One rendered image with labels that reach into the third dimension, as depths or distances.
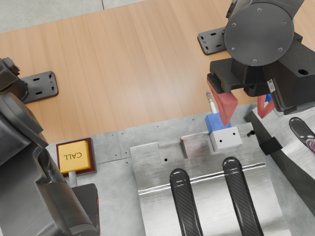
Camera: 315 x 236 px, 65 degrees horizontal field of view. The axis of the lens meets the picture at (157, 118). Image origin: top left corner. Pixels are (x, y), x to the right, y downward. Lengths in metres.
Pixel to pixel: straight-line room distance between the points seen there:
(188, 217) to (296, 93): 0.32
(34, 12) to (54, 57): 1.29
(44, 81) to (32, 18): 1.32
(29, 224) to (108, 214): 0.38
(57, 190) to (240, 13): 0.22
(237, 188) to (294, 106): 0.28
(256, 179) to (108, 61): 0.46
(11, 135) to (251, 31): 0.21
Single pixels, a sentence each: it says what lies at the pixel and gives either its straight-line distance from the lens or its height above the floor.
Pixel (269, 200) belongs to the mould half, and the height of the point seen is 0.88.
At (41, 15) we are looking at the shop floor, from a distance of 1.98.
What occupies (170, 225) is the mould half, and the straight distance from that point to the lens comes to 0.49.
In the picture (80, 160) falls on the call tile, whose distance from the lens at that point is 0.56.
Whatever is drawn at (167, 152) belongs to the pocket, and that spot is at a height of 0.86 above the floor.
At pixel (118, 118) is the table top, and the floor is 0.80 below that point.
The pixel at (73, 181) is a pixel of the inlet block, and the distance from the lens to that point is 0.46.
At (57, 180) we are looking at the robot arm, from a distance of 0.29.
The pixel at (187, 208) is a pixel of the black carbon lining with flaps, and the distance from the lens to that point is 0.50.
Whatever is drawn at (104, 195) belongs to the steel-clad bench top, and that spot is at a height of 0.80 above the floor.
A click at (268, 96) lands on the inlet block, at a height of 0.87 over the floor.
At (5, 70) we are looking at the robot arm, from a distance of 0.56.
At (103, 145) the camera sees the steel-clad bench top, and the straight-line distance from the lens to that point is 0.60.
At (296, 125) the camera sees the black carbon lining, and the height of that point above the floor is 0.85.
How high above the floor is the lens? 1.37
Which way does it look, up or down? 71 degrees down
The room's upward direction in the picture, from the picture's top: 6 degrees clockwise
